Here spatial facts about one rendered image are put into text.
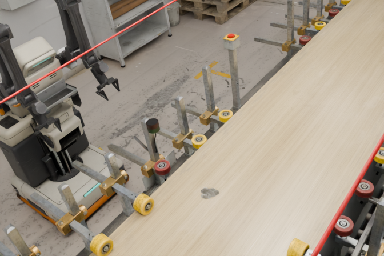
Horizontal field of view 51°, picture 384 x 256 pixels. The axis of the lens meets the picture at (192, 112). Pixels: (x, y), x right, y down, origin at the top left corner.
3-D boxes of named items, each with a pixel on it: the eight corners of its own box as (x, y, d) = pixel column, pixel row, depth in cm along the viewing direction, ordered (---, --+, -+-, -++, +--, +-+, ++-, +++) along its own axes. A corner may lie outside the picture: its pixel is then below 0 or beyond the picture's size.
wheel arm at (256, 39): (254, 42, 314) (254, 37, 311) (256, 40, 316) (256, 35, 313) (306, 53, 289) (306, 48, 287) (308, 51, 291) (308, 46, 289)
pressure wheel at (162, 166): (155, 182, 207) (150, 166, 200) (164, 172, 211) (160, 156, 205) (166, 188, 202) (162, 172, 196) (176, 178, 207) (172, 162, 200)
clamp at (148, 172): (142, 174, 209) (140, 167, 206) (159, 159, 217) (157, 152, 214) (150, 178, 206) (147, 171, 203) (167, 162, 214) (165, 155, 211)
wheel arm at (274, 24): (270, 27, 327) (270, 22, 325) (272, 25, 329) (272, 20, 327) (321, 36, 303) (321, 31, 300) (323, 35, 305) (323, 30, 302)
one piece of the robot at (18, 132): (20, 188, 308) (-29, 100, 259) (76, 146, 340) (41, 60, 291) (46, 206, 290) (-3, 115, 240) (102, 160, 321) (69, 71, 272)
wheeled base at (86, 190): (17, 199, 318) (4, 178, 303) (79, 152, 355) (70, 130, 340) (69, 238, 280) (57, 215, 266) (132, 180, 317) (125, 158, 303)
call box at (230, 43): (223, 50, 238) (222, 38, 233) (230, 44, 242) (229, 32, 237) (234, 52, 234) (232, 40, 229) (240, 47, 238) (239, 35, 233)
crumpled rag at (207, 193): (198, 198, 180) (198, 195, 179) (201, 187, 186) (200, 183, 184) (218, 200, 178) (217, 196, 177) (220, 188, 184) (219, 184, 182)
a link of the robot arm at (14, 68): (3, 22, 190) (-18, 32, 184) (10, 25, 187) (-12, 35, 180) (34, 95, 217) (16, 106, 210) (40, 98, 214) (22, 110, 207)
